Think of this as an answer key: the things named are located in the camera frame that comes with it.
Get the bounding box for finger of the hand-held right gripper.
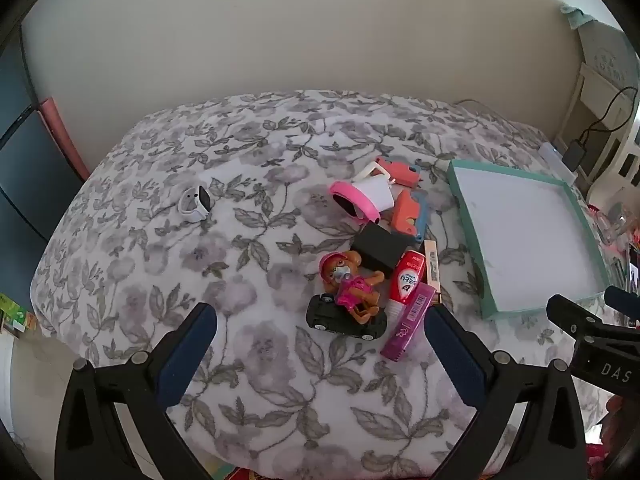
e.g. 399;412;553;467
546;294;617;342
604;286;640;320

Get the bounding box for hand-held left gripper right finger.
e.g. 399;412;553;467
424;305;587;480

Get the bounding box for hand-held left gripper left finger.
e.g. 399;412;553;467
54;302;218;480

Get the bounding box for magenta box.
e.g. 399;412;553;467
380;281;437;362

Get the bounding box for red tube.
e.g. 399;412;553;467
386;250;427;320

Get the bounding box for teal shallow tray box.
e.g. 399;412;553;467
446;159;612;322

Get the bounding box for toy dog figure pink outfit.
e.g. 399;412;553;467
320;251;387;325

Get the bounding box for black toy car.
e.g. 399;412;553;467
306;294;389;342

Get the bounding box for black box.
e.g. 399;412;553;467
350;222;409;271

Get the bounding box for white smartwatch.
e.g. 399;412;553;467
178;185;215;223

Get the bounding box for large coral blue cable winder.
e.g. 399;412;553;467
389;189;429;239

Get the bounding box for white charger adapter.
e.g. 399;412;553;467
356;179;396;212

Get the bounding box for pink round toy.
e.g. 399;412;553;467
329;181;382;223

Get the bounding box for small coral blue cable winder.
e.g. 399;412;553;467
375;156;422;187

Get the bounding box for white plastic holder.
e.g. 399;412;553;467
356;162;397;183

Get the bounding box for black power adapter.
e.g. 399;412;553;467
561;140;587;177

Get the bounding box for white power strip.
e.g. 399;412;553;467
539;142;577;182

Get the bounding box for green boxes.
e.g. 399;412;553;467
0;294;37;336

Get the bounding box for floral printed blanket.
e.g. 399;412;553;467
30;89;616;480

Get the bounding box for cream wooden furniture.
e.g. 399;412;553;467
552;20;640;201

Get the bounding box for pink board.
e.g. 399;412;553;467
40;97;92;183

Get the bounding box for dark cabinet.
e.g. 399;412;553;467
0;35;83;281

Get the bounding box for teal cloth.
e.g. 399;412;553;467
559;2;597;30

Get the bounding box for black cable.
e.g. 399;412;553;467
575;85;640;147

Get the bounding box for white cable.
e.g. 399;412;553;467
454;98;503;117

